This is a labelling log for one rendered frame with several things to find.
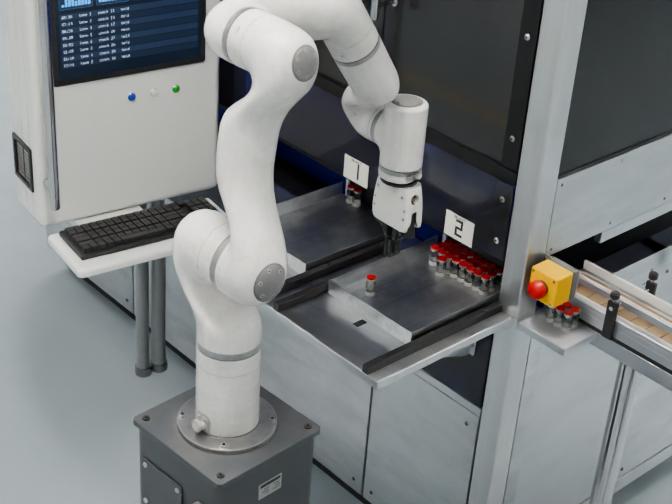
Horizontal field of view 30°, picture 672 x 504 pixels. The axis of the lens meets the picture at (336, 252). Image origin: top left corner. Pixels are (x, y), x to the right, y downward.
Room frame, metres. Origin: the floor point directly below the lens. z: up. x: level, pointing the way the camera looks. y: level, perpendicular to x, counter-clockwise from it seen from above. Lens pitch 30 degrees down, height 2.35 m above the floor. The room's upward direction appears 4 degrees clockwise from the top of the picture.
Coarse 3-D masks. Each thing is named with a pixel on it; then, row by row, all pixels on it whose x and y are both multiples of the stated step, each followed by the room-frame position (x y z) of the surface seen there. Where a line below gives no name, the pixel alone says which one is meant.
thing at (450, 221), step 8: (448, 216) 2.46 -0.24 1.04; (456, 216) 2.44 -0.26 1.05; (448, 224) 2.46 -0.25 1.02; (456, 224) 2.44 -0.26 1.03; (464, 224) 2.42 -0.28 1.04; (472, 224) 2.41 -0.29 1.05; (448, 232) 2.45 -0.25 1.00; (464, 232) 2.42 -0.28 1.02; (472, 232) 2.40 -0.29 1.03; (464, 240) 2.42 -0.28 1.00; (472, 240) 2.40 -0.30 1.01
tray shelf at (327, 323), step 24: (408, 240) 2.61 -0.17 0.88; (360, 264) 2.48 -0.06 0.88; (288, 312) 2.26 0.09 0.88; (312, 312) 2.27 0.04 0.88; (336, 312) 2.27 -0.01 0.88; (312, 336) 2.18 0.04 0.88; (336, 336) 2.18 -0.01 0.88; (360, 336) 2.19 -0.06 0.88; (384, 336) 2.20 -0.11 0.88; (456, 336) 2.22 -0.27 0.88; (480, 336) 2.24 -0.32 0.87; (336, 360) 2.12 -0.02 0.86; (360, 360) 2.10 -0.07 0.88; (408, 360) 2.11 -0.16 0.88; (432, 360) 2.14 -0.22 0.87; (384, 384) 2.04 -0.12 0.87
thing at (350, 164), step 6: (348, 156) 2.70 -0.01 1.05; (348, 162) 2.70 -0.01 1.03; (354, 162) 2.69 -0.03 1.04; (360, 162) 2.67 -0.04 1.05; (348, 168) 2.70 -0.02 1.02; (354, 168) 2.68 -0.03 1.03; (360, 168) 2.67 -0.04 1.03; (366, 168) 2.65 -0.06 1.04; (348, 174) 2.70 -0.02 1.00; (354, 174) 2.68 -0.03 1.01; (360, 174) 2.67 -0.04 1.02; (366, 174) 2.65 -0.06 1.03; (354, 180) 2.68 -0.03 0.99; (360, 180) 2.67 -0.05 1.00; (366, 180) 2.65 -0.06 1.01; (366, 186) 2.65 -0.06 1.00
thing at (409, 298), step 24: (432, 240) 2.57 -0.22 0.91; (384, 264) 2.46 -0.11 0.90; (408, 264) 2.50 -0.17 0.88; (336, 288) 2.33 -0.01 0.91; (360, 288) 2.38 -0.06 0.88; (384, 288) 2.38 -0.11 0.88; (408, 288) 2.39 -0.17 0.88; (432, 288) 2.40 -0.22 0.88; (456, 288) 2.41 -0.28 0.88; (360, 312) 2.27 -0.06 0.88; (384, 312) 2.28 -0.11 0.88; (408, 312) 2.29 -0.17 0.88; (432, 312) 2.30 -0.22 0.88; (456, 312) 2.26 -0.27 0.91; (408, 336) 2.17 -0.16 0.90
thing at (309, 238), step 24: (312, 192) 2.76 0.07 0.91; (336, 192) 2.81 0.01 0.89; (288, 216) 2.68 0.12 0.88; (312, 216) 2.69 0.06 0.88; (336, 216) 2.70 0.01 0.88; (360, 216) 2.71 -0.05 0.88; (288, 240) 2.57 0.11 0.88; (312, 240) 2.58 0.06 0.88; (336, 240) 2.58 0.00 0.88; (360, 240) 2.59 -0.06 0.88; (288, 264) 2.45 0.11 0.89; (312, 264) 2.42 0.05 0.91
